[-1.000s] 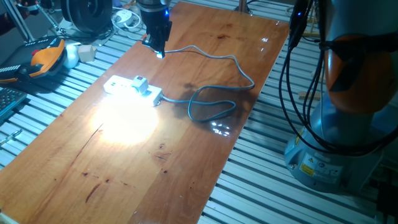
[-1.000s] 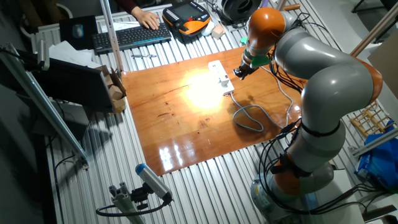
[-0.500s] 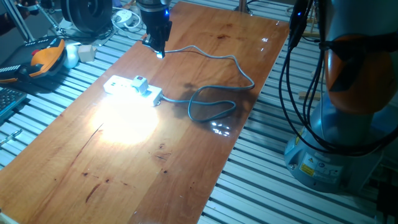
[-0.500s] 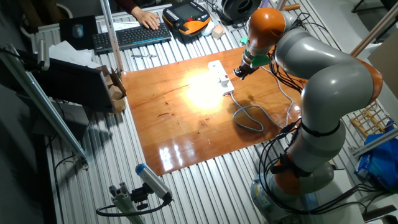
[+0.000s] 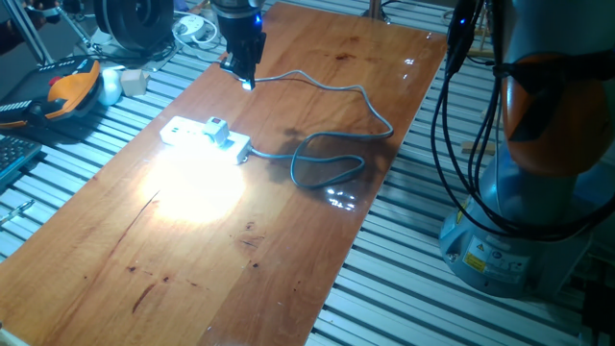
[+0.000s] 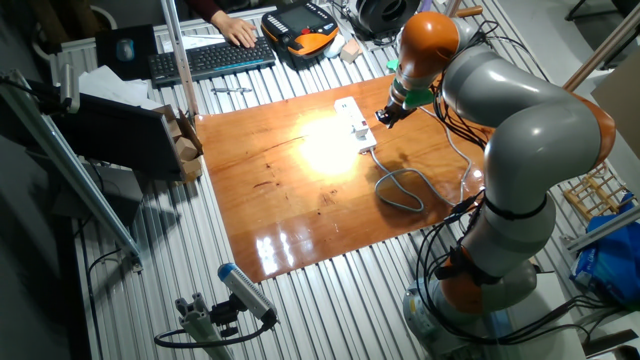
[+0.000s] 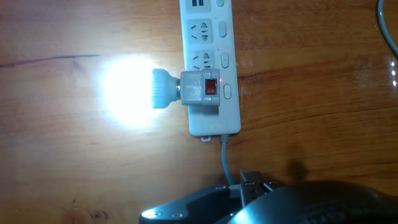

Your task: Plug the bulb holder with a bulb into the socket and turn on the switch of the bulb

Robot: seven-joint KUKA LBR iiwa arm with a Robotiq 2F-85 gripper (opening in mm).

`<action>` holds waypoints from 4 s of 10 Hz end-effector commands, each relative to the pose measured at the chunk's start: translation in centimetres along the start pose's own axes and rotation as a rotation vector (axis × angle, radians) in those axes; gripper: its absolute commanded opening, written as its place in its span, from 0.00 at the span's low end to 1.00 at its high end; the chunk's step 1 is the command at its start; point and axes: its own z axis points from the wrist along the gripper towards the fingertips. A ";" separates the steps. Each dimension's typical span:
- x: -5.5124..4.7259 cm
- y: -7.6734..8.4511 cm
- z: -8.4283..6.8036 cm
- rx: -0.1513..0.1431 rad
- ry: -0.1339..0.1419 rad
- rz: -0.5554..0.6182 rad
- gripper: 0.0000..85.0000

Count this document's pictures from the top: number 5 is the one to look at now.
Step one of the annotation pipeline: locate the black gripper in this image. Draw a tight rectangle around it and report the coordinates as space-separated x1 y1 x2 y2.
210 0 268 92

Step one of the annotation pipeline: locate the white plug adapter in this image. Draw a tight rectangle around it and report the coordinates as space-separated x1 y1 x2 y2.
158 116 241 193

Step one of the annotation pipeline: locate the person's dark sleeved forearm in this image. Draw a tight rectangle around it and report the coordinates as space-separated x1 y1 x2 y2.
0 17 29 55

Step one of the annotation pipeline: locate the white round socket reel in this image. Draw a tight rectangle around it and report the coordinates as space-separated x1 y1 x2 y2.
172 13 217 45

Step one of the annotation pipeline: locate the person's hand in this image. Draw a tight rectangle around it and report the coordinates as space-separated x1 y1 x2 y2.
24 3 62 30

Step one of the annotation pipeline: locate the white power strip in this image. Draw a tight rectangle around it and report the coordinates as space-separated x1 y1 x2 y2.
159 114 254 166

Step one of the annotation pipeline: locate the beige wooden cube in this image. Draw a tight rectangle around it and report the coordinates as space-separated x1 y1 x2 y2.
119 68 151 97

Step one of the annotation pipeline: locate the black filament spool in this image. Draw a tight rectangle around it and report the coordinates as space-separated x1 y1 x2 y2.
93 0 175 53

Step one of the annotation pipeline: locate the white rounded object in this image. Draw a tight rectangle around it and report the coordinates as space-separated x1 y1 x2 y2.
98 65 127 107

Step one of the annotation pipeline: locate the orange and black teach pendant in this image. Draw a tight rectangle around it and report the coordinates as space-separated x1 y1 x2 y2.
0 56 103 130

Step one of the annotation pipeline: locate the brown wooden board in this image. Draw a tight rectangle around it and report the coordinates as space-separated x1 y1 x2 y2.
0 1 451 346

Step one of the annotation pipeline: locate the black keyboard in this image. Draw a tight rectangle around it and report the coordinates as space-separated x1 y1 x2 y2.
0 134 43 186

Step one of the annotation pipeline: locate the small wooden piece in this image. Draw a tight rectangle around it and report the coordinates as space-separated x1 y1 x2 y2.
460 139 499 156

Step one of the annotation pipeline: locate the small metal screwdriver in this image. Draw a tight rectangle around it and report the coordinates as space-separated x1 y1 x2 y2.
0 199 36 227

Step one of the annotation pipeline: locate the grey power strip cable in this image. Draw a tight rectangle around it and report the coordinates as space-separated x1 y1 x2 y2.
238 69 395 189

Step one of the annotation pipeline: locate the black cable connector box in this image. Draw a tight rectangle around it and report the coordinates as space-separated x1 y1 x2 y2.
445 0 481 78

